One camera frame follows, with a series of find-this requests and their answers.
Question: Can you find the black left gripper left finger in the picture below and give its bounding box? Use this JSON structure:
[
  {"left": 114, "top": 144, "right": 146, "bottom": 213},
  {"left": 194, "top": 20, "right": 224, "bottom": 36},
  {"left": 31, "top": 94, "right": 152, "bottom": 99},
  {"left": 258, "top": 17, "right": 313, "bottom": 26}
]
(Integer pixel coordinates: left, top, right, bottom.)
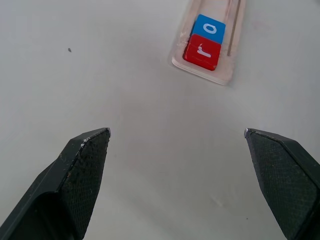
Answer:
[{"left": 0, "top": 127, "right": 112, "bottom": 240}]

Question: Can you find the red letter tile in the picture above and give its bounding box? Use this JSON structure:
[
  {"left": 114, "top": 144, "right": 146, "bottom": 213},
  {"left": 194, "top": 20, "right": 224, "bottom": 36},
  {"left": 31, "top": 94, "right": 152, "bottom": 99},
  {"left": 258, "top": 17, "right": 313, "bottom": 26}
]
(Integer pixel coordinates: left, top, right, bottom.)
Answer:
[{"left": 182, "top": 33, "right": 223, "bottom": 72}]

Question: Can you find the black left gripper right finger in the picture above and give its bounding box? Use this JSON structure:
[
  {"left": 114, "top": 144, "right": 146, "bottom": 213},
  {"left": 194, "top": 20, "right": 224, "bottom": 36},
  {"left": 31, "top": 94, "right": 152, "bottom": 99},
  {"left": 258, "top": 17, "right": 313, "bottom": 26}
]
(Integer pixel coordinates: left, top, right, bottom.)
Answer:
[{"left": 244, "top": 128, "right": 320, "bottom": 240}]

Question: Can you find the blue letter tile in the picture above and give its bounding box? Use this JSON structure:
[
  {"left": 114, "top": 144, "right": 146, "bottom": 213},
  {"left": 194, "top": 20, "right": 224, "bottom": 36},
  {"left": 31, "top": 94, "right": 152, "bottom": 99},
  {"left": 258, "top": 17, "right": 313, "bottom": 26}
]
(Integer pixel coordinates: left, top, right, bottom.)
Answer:
[{"left": 191, "top": 14, "right": 227, "bottom": 46}]

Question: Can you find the pale wooden letter tray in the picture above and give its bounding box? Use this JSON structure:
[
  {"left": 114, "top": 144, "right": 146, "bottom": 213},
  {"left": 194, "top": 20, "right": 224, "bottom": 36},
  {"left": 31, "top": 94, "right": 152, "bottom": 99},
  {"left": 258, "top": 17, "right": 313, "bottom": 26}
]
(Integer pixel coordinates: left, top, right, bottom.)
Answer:
[{"left": 171, "top": 0, "right": 247, "bottom": 86}]

